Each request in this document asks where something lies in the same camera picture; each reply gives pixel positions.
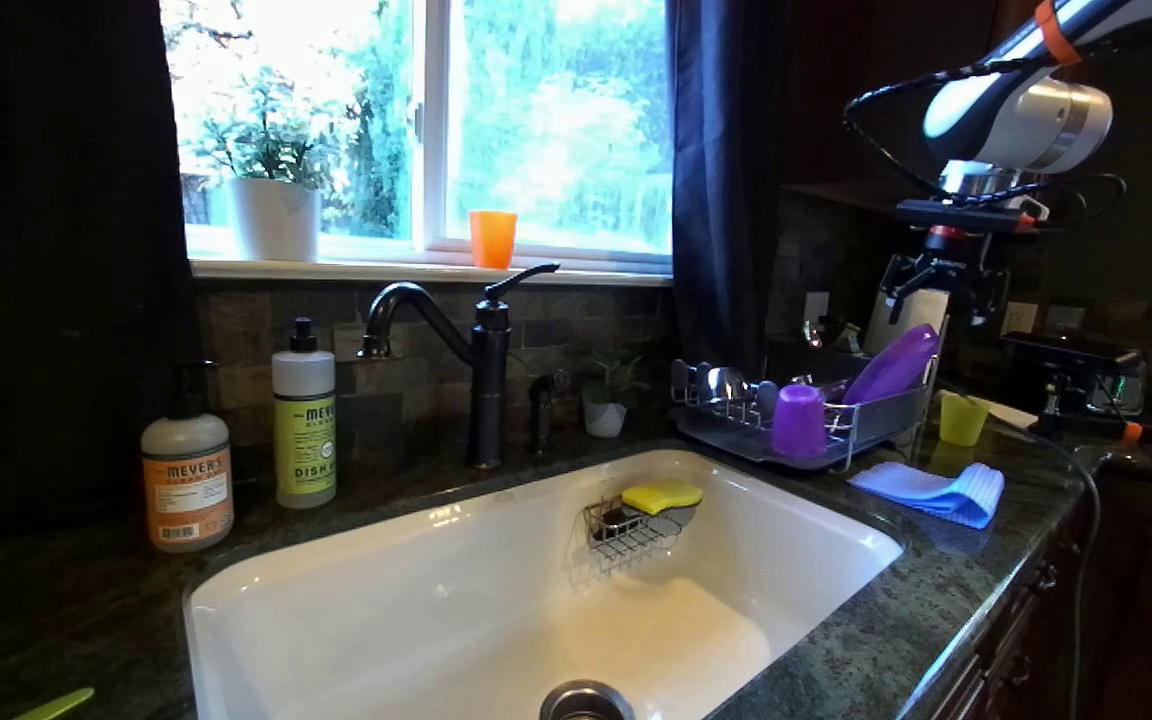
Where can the dark bronze faucet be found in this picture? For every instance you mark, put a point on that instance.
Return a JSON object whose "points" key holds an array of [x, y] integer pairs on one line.
{"points": [[490, 375]]}

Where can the purple plastic plate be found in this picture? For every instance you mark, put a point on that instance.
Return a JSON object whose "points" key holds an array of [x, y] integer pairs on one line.
{"points": [[891, 364]]}

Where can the orange plastic cup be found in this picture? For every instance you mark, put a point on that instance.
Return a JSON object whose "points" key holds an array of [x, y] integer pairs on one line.
{"points": [[492, 243]]}

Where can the blue striped dish cloth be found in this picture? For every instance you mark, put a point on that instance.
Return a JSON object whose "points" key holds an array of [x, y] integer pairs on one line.
{"points": [[937, 490]]}

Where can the yellow sponge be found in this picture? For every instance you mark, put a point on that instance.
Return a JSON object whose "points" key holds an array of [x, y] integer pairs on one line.
{"points": [[663, 499]]}

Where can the purple utensil holder cup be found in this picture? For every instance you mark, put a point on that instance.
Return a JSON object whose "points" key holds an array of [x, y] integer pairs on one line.
{"points": [[800, 426]]}

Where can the dark blue curtain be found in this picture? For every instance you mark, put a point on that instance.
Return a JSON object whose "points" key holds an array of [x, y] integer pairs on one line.
{"points": [[720, 175]]}

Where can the dark countertop appliance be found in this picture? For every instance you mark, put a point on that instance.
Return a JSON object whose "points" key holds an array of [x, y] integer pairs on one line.
{"points": [[1082, 381]]}

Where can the metal cups in rack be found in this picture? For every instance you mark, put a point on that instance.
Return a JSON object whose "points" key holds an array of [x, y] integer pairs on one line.
{"points": [[720, 387]]}

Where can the green label soap bottle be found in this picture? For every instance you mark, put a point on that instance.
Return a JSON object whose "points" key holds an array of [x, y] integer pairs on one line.
{"points": [[302, 434]]}

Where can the orange label soap bottle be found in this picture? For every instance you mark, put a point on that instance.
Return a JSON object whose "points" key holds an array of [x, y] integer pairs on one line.
{"points": [[187, 485]]}

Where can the small green plastic cup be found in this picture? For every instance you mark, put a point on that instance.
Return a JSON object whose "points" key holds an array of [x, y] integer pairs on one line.
{"points": [[963, 420]]}

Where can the plant in white pot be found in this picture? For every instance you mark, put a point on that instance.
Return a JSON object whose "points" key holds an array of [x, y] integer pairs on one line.
{"points": [[276, 200]]}

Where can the stainless steel drying rack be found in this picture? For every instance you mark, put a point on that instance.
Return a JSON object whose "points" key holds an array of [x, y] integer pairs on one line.
{"points": [[750, 420]]}

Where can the yellow-green utensil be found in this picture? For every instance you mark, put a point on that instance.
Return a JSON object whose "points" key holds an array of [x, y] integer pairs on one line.
{"points": [[57, 704]]}

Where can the white ceramic sink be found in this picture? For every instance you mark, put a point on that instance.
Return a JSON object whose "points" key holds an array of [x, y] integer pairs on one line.
{"points": [[471, 612]]}

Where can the small plant in grey pot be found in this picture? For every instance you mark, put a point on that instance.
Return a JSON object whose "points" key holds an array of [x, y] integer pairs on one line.
{"points": [[605, 402]]}

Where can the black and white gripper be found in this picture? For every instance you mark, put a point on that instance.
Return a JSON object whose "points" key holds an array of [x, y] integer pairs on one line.
{"points": [[969, 200]]}

